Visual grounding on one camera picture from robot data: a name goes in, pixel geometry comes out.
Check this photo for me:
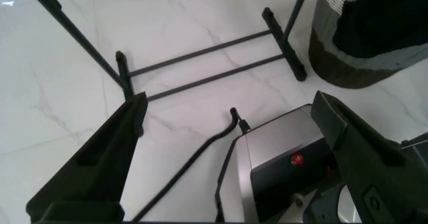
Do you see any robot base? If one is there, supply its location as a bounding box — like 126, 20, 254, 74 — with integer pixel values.
215, 104, 428, 224

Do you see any black cable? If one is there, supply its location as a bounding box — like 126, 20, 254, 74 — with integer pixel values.
132, 107, 251, 222

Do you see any black garment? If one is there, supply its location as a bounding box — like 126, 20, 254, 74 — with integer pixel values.
332, 0, 428, 60

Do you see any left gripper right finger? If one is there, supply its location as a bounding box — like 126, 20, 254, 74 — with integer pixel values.
310, 90, 428, 224

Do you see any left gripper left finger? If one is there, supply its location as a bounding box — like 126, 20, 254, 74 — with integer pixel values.
25, 92, 149, 223

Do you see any black clothes rack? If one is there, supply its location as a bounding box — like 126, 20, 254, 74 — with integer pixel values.
21, 0, 314, 138

